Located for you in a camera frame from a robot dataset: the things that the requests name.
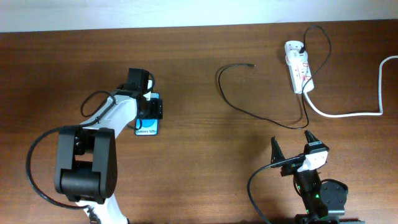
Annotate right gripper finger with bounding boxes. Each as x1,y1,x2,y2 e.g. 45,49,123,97
304,130,321,145
271,136,285,168

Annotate blue Galaxy smartphone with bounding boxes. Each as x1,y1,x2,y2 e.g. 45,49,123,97
135,93,161,136

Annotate black charging cable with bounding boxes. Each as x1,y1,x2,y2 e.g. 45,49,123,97
216,25,333,130

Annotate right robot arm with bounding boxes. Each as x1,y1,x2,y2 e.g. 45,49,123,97
271,131,348,223

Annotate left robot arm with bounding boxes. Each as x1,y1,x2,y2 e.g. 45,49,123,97
55,68,163,223

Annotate white charger adapter plug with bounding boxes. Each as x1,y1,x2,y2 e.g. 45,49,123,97
285,49,308,65

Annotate white power strip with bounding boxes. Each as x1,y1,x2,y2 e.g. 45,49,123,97
284,40,314,94

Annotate right camera black cable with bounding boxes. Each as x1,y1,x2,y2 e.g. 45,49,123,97
247,155,305,224

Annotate camera black cable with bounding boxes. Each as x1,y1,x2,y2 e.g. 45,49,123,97
25,72,156,224
247,155,305,224

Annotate left camera black cable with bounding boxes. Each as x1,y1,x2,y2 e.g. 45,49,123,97
25,72,156,224

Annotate white power strip cord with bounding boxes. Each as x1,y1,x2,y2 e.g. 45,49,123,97
302,55,398,118

